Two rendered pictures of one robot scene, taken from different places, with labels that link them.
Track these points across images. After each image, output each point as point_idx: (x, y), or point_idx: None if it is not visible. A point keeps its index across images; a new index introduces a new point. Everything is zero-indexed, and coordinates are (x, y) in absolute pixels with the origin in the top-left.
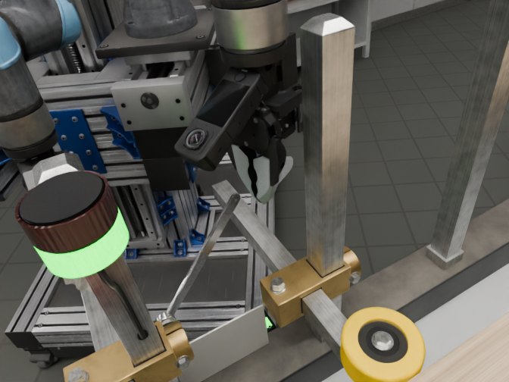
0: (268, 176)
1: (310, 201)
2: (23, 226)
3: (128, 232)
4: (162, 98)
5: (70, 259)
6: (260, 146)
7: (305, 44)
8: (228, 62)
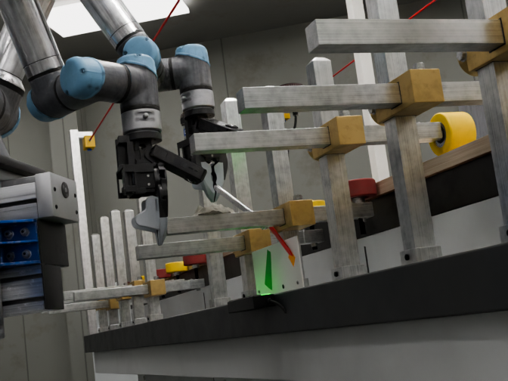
0: (223, 173)
1: (240, 184)
2: (300, 83)
3: None
4: (69, 190)
5: None
6: (220, 153)
7: (229, 106)
8: (206, 111)
